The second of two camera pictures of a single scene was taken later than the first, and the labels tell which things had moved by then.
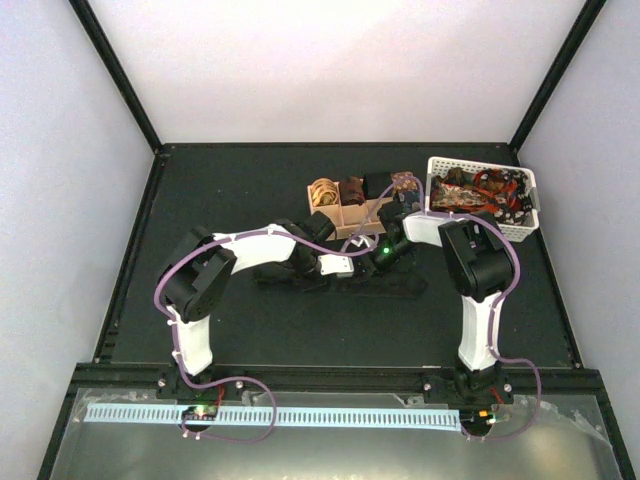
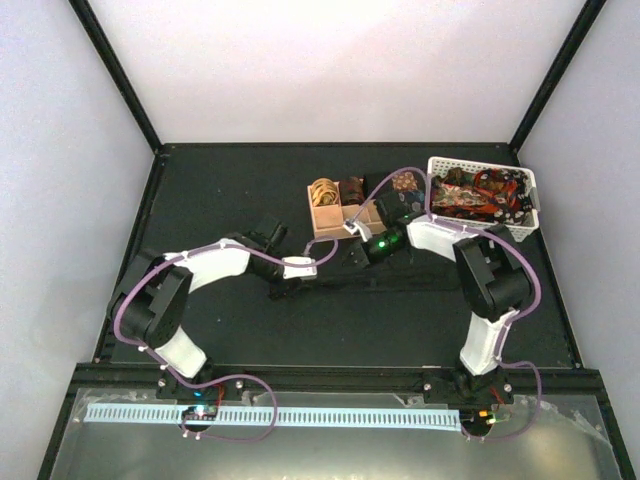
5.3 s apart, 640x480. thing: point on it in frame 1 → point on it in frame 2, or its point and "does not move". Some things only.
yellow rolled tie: (324, 192) does not move
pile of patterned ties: (505, 193) does not move
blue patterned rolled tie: (411, 200) does not move
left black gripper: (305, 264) → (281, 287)
